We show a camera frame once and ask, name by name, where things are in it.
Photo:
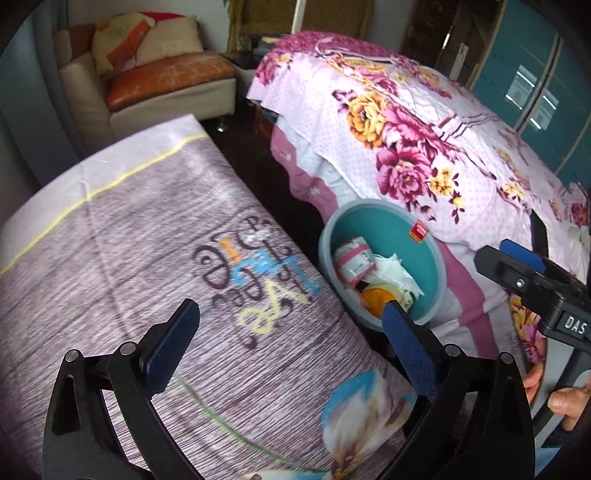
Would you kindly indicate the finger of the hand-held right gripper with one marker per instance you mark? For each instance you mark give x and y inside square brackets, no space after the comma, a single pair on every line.
[503,272]
[521,254]

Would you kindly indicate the dark bedside stack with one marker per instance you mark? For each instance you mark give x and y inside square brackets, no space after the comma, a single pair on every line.
[251,46]

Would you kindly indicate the cream pillow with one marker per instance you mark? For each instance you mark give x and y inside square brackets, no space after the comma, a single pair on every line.
[171,39]

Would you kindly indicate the pink bed sheet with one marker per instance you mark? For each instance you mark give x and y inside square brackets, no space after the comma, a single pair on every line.
[302,177]

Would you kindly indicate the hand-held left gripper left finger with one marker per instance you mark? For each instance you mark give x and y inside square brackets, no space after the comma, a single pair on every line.
[173,346]

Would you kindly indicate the cream sofa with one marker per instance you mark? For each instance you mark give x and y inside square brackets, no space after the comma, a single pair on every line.
[87,106]

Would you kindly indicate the teal plastic basin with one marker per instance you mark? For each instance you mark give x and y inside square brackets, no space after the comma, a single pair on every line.
[397,226]

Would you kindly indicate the white pole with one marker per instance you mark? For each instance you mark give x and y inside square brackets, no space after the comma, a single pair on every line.
[300,14]

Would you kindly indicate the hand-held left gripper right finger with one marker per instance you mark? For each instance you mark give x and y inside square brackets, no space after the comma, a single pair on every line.
[408,346]

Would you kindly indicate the floral pink blanket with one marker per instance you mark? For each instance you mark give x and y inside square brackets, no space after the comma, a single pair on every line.
[415,138]

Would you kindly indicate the person's right hand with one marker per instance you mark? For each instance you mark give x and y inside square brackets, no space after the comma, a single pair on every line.
[568,404]

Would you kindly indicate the purple printed tablecloth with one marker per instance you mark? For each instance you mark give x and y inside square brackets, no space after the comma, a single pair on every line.
[138,230]

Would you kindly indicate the teal wardrobe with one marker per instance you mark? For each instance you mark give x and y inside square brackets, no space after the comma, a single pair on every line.
[521,78]

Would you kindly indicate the tan brown pillow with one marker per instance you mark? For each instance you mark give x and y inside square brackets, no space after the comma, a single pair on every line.
[78,39]

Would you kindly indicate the pink white labelled packet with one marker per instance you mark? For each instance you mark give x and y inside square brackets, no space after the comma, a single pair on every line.
[353,261]

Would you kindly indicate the mustard patterned cloth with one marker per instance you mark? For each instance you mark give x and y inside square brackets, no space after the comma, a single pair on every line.
[268,16]

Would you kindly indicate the orange seat cushion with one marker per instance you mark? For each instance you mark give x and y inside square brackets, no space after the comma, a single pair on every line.
[171,76]

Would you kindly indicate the orange patterned pillow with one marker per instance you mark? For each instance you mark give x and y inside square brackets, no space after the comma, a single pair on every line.
[115,44]

